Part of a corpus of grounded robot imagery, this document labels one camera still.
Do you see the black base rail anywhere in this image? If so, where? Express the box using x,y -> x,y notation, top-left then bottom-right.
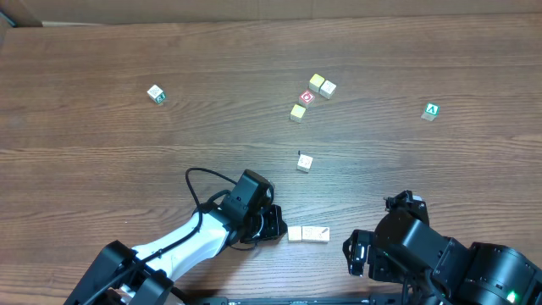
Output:
188,293 -> 402,305

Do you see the block with green side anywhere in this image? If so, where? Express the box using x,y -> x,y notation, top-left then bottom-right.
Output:
147,85 -> 166,104

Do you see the yellow block upper cluster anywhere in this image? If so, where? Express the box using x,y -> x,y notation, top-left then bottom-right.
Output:
308,74 -> 325,93

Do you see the yellow block lower cluster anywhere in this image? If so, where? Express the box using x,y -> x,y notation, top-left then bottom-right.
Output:
290,104 -> 307,123

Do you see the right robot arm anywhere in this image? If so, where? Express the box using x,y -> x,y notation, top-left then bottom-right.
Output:
342,190 -> 541,305

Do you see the white patterned block centre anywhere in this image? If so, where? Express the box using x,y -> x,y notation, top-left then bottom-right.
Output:
296,154 -> 313,173

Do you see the red circle block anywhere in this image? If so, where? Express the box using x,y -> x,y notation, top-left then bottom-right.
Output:
298,90 -> 316,108

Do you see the white block with brush picture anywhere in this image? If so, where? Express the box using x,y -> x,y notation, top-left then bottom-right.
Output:
315,227 -> 330,242

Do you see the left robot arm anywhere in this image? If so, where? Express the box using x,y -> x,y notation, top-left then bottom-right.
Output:
65,198 -> 287,304

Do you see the green letter block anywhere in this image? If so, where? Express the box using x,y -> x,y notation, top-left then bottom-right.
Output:
421,103 -> 440,121

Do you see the yellow block cluster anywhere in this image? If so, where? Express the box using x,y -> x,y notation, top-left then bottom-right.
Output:
290,104 -> 307,123
308,74 -> 325,93

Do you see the white block upper cluster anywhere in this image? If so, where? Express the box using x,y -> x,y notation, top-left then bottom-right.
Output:
319,80 -> 336,100

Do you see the block with blue side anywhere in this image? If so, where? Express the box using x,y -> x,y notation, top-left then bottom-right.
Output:
301,226 -> 318,242

